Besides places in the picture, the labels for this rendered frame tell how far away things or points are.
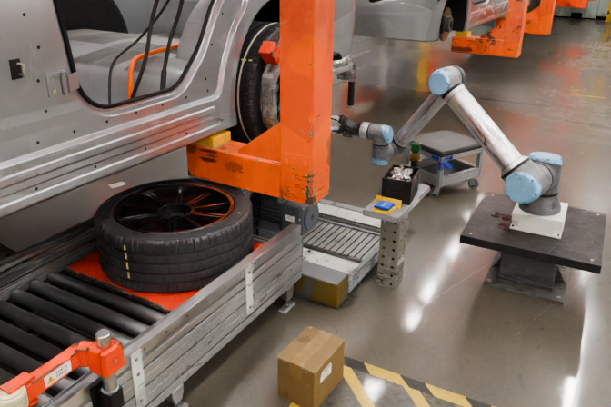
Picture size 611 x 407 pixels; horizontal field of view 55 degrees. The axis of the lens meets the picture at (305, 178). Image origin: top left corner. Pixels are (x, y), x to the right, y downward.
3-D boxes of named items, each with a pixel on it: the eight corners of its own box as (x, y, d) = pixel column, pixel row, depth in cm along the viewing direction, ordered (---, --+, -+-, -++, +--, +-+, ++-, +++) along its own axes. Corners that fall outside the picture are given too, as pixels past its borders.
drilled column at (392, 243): (384, 274, 297) (389, 199, 281) (402, 280, 292) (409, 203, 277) (375, 283, 289) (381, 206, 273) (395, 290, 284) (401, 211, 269)
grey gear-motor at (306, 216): (253, 233, 321) (251, 173, 308) (320, 253, 301) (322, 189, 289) (233, 246, 306) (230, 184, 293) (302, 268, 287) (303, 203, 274)
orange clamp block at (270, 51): (270, 52, 284) (263, 40, 277) (284, 53, 281) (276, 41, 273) (265, 64, 282) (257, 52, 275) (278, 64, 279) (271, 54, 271)
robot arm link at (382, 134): (386, 146, 308) (388, 128, 304) (365, 143, 314) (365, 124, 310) (394, 142, 315) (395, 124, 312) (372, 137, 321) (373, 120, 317)
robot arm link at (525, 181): (559, 183, 263) (455, 57, 279) (544, 194, 251) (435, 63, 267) (534, 200, 273) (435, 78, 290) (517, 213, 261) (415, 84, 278)
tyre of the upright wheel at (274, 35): (268, 151, 347) (292, 41, 346) (303, 157, 336) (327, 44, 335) (200, 134, 288) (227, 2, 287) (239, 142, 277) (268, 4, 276)
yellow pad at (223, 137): (208, 136, 285) (208, 126, 283) (232, 141, 278) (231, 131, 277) (190, 143, 274) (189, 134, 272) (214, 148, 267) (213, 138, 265)
